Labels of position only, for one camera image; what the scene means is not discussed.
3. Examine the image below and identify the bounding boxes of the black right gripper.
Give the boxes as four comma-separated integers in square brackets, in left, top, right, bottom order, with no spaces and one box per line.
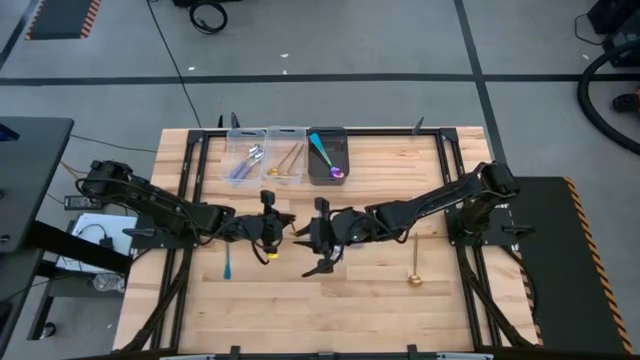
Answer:
[291,197,359,278]

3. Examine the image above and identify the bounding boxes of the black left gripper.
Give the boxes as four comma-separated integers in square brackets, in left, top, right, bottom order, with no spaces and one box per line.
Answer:
[234,189,297,259]

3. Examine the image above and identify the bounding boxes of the clear plastic bin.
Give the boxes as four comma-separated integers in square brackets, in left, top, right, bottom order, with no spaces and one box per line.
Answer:
[219,128,268,188]
[263,125,308,187]

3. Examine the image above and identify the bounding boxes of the dark grey plastic bin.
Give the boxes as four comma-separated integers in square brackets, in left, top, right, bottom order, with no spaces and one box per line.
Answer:
[306,126,350,187]

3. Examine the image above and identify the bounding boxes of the white paper sheet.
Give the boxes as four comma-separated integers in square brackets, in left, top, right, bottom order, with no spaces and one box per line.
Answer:
[55,212,140,275]

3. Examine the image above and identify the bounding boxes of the clear plastic bottle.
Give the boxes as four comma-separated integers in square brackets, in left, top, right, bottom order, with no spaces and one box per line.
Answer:
[91,272,126,294]

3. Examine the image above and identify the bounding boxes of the black power brick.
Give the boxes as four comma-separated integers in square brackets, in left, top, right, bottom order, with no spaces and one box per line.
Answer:
[63,194,103,211]

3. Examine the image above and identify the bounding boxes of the black desk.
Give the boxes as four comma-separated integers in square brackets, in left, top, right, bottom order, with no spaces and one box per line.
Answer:
[0,116,135,351]

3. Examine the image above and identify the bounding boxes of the black hazard striped floor mat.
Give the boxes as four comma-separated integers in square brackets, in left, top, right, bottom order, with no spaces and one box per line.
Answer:
[499,174,636,357]
[24,0,103,41]

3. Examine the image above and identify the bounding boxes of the black orange floor object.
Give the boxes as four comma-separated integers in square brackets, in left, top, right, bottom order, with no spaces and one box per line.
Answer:
[612,91,640,114]

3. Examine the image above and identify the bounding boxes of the black equipment case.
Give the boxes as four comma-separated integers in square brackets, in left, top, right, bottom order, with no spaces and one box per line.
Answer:
[587,0,640,69]

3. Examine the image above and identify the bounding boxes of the black aluminium table frame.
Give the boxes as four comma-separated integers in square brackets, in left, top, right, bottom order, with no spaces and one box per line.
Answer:
[117,127,541,360]

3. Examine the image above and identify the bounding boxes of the black floor cable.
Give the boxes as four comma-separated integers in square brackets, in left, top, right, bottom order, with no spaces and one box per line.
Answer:
[146,0,203,129]
[69,133,159,154]

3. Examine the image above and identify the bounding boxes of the coiled black cable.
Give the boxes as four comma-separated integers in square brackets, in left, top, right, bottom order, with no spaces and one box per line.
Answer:
[188,0,229,36]

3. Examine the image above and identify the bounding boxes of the black corrugated hose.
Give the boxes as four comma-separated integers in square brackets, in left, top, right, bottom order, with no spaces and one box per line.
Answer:
[576,38,640,156]

